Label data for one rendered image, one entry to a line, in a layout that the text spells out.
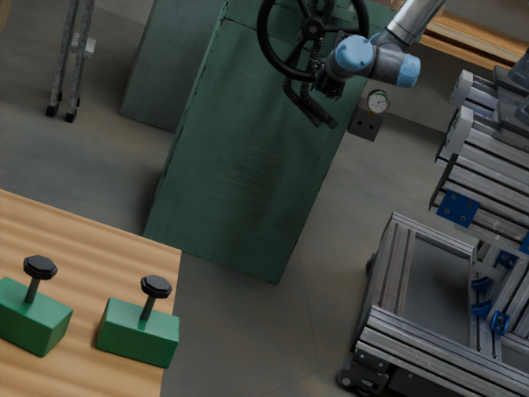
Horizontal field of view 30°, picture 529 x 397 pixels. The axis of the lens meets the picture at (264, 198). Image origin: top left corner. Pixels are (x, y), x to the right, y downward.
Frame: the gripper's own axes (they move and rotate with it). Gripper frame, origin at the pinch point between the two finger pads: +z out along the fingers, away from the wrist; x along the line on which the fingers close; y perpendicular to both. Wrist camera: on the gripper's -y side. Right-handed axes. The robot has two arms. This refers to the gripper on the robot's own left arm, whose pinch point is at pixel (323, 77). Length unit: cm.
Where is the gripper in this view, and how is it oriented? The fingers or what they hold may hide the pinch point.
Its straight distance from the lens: 253.7
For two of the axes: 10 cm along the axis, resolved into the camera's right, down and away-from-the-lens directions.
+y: -3.2, 9.4, -1.5
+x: 9.3, 3.4, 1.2
